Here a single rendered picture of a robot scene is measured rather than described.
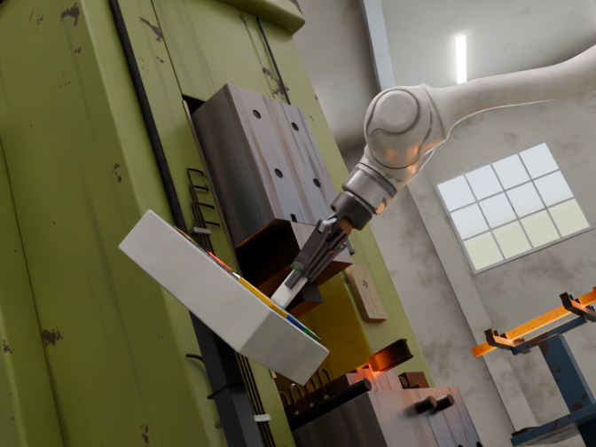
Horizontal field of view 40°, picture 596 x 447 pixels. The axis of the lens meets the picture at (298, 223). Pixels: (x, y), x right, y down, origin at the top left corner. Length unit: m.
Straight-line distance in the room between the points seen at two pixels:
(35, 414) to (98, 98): 0.74
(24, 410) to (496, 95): 1.23
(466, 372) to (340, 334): 10.08
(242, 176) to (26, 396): 0.71
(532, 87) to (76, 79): 1.12
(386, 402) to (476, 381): 10.52
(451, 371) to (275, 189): 10.46
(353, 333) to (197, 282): 1.02
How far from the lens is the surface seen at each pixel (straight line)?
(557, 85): 1.54
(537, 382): 12.32
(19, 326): 2.07
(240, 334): 1.22
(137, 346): 1.79
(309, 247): 1.46
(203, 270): 1.27
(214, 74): 2.36
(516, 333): 2.28
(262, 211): 1.93
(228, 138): 2.05
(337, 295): 2.27
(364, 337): 2.21
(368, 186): 1.48
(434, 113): 1.35
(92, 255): 1.94
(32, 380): 2.02
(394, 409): 1.79
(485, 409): 12.22
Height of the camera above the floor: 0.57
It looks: 24 degrees up
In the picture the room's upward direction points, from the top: 20 degrees counter-clockwise
